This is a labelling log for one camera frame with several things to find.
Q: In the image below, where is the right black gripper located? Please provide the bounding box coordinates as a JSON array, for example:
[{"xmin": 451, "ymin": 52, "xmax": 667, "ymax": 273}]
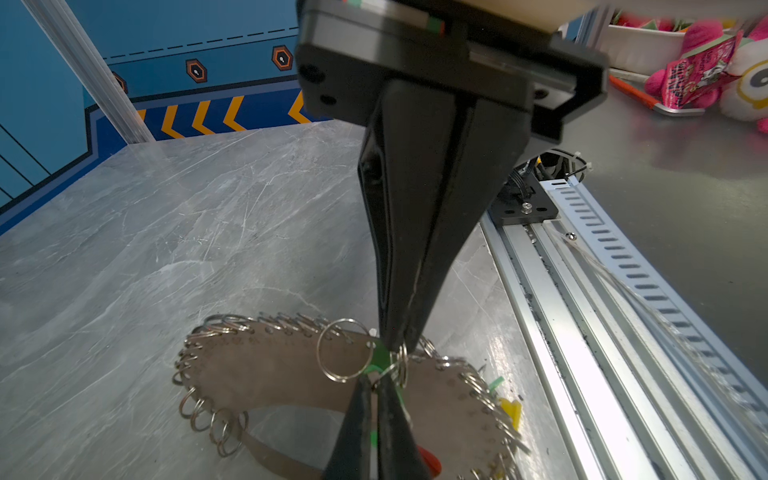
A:
[{"xmin": 294, "ymin": 1, "xmax": 608, "ymax": 351}]

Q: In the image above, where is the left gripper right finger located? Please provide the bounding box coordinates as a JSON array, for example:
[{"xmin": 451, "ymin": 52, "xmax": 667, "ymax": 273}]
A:
[{"xmin": 375, "ymin": 376, "xmax": 431, "ymax": 480}]

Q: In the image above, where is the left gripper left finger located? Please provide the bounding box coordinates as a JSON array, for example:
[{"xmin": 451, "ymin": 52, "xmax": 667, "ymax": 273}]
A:
[{"xmin": 322, "ymin": 376, "xmax": 372, "ymax": 480}]

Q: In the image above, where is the green key tag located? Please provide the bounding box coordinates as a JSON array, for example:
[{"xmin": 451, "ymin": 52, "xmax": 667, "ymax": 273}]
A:
[{"xmin": 363, "ymin": 340, "xmax": 393, "ymax": 375}]

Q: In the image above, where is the bunch of coloured keys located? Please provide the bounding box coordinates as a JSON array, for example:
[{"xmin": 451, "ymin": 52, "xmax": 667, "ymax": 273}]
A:
[{"xmin": 404, "ymin": 370, "xmax": 523, "ymax": 479}]

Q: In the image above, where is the white storage bin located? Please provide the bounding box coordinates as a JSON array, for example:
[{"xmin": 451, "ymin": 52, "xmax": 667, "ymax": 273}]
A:
[{"xmin": 598, "ymin": 12, "xmax": 693, "ymax": 76}]

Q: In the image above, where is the pink plush toy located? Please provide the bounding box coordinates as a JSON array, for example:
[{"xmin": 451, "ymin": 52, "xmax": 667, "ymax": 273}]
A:
[{"xmin": 641, "ymin": 18, "xmax": 767, "ymax": 134}]

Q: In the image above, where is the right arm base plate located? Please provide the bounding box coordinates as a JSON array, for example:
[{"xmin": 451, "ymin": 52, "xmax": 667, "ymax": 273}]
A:
[{"xmin": 488, "ymin": 171, "xmax": 559, "ymax": 227}]

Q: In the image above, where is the red handled tool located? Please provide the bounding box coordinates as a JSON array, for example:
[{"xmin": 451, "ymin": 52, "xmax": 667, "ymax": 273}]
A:
[{"xmin": 609, "ymin": 75, "xmax": 705, "ymax": 117}]

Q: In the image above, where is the aluminium front rail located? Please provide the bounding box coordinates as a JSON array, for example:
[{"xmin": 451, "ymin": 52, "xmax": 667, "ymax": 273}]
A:
[{"xmin": 481, "ymin": 180, "xmax": 767, "ymax": 479}]

